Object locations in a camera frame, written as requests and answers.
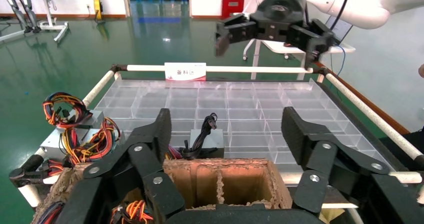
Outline black tripod legs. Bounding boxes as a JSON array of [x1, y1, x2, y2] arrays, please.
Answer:
[[0, 0, 41, 35]]

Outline dark laptop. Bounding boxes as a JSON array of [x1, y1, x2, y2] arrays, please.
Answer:
[[324, 16, 354, 46]]

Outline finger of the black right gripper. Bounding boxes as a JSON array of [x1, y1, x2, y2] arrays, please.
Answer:
[[286, 18, 336, 69], [215, 13, 258, 58]]

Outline white rolling desk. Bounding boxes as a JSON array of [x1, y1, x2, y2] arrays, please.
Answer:
[[242, 38, 357, 81]]

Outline white floor stand base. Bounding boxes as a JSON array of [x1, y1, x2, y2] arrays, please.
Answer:
[[33, 0, 70, 43], [0, 29, 27, 43]]

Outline brown cardboard divider box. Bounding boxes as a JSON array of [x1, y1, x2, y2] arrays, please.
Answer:
[[31, 157, 294, 224]]

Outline red cabinet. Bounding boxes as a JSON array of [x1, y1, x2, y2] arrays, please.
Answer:
[[221, 0, 245, 20]]

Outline clear plastic divider tray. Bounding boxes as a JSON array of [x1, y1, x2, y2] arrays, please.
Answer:
[[94, 78, 397, 175]]

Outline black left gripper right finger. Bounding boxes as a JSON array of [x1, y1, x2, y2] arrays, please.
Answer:
[[280, 106, 391, 214]]

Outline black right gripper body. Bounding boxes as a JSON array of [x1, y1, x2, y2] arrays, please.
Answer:
[[249, 0, 311, 43]]

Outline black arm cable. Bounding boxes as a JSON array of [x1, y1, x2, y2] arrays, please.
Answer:
[[329, 0, 352, 31]]

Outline blue cable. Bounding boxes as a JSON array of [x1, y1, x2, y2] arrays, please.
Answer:
[[331, 45, 347, 78]]

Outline white red sign card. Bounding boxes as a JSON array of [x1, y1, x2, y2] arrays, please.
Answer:
[[164, 62, 207, 82]]

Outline grey power supply, black cables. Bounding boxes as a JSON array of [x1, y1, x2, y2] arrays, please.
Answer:
[[180, 113, 226, 160]]

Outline white tube rack frame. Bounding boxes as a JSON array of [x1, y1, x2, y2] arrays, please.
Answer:
[[9, 63, 424, 207]]

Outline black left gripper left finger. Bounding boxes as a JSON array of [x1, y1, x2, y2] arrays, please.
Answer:
[[82, 108, 186, 224]]

